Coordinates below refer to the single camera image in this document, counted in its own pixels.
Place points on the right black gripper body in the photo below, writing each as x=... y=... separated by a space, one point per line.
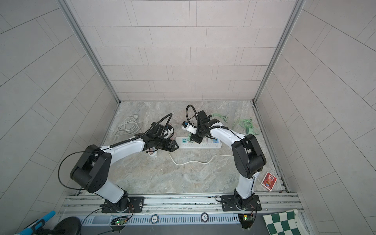
x=199 y=134

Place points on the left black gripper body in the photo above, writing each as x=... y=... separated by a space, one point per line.
x=162 y=143

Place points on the long multicolour power strip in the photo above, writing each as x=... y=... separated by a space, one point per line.
x=185 y=143

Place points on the green charger with cable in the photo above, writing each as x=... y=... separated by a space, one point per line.
x=245 y=126

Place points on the small blue-socket power strip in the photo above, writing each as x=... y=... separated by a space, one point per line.
x=152 y=153

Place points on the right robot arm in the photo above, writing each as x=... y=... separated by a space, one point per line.
x=248 y=156

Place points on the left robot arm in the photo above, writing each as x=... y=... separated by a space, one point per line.
x=92 y=168

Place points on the red card packet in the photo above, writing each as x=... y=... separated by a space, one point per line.
x=269 y=181

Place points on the black round stool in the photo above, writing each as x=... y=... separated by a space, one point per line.
x=68 y=226

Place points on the green white checkerboard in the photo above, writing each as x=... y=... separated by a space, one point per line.
x=285 y=223

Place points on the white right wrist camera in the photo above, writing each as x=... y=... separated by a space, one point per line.
x=188 y=127

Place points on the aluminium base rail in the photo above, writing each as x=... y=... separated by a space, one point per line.
x=178 y=209

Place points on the blue handled tool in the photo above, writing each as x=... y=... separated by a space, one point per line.
x=40 y=223

